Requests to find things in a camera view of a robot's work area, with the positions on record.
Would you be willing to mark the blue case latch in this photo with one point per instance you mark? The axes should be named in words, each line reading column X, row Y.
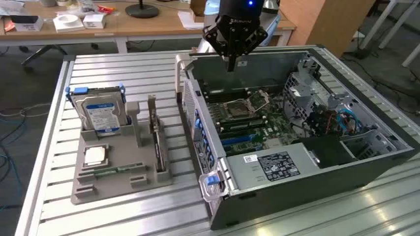
column 210, row 180

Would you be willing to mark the black round lamp base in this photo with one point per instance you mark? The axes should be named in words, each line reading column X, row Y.
column 141, row 11

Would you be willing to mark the open dark PC case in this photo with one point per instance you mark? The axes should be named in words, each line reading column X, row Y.
column 294, row 196

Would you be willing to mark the black office chair base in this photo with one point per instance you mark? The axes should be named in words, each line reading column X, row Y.
column 42, row 52

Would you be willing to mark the grey cup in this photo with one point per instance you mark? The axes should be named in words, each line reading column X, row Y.
column 46, row 3

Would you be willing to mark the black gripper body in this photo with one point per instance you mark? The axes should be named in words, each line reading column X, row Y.
column 238, row 14

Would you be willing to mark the white paper stack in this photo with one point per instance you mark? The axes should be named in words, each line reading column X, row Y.
column 189, row 22

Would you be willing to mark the silver drive cage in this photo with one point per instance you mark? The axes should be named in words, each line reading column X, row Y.
column 301, row 96

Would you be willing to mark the white tape roll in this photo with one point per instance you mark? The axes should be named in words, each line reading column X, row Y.
column 62, row 2

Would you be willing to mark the black Nvidia graphics card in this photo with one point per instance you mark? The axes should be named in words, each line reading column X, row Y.
column 158, row 147

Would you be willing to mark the silver chipset heatsink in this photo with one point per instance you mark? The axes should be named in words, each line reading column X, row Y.
column 272, row 144

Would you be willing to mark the hard disk in blue caddy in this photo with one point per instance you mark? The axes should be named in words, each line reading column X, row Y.
column 97, row 115

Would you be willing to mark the silver CPU chip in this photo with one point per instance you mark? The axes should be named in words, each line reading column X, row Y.
column 94, row 156

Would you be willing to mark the red packet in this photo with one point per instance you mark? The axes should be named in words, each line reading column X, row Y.
column 106, row 9

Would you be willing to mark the silver disk bay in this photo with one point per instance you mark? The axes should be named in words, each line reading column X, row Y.
column 370, row 145

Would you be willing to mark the grey parts rack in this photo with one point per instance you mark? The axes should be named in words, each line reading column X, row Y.
column 124, row 155

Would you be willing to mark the white box with black lid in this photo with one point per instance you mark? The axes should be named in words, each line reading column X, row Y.
column 28, row 25

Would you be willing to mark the metal socket cover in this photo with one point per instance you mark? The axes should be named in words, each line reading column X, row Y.
column 260, row 99

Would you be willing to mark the CPU socket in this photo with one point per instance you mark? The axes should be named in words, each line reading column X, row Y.
column 234, row 109

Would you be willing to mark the wooden cabinet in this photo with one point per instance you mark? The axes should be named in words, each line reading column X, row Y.
column 328, row 24

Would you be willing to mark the grey power supply unit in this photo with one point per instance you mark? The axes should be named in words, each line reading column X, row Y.
column 242, row 172

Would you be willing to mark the blue expansion slot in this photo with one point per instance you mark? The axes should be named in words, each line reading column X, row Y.
column 236, row 140

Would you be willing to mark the white table frame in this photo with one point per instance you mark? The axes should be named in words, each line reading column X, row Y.
column 364, row 40

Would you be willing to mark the white box with tape roll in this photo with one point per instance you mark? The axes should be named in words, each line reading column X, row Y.
column 66, row 24

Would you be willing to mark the white labelled cardboard box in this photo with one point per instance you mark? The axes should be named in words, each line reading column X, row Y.
column 93, row 22

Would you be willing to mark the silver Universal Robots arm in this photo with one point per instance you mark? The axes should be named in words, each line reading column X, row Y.
column 272, row 25

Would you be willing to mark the green Dell motherboard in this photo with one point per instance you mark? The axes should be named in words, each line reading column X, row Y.
column 274, row 123

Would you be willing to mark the wooden desk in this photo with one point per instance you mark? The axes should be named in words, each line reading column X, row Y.
column 146, row 23

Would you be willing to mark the orange booklet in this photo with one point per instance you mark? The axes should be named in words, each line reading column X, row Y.
column 8, row 26

